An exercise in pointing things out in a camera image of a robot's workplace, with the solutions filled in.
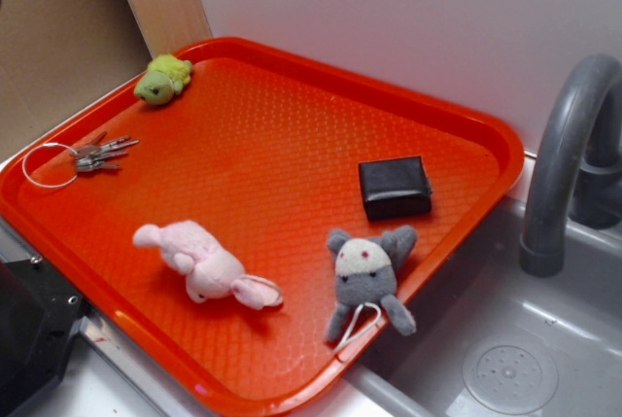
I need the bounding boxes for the silver keys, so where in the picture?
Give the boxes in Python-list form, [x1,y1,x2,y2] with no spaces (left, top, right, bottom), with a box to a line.
[21,131,140,190]

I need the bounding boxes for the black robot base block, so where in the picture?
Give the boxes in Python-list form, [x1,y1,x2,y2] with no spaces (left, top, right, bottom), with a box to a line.
[1,256,86,416]

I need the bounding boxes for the orange plastic tray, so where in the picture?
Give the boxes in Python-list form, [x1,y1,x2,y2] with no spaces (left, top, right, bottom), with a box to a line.
[1,38,524,416]

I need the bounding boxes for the black wallet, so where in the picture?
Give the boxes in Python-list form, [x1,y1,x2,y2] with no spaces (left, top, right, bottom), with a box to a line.
[359,156,432,222]

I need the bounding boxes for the grey plush animal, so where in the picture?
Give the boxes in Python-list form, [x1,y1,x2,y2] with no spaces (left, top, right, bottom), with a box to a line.
[325,226,418,353]

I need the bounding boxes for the pink plush bunny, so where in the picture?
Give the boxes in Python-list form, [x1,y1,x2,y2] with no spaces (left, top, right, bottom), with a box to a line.
[132,221,283,310]

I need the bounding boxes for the green plush turtle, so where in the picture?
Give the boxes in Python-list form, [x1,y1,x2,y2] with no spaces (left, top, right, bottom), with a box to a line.
[133,54,193,106]

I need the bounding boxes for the grey toy sink basin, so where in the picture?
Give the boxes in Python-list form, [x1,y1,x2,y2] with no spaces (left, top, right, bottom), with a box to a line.
[339,195,622,417]

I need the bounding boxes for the grey toy faucet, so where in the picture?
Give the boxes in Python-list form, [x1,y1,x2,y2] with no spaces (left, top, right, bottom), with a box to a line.
[520,53,621,277]

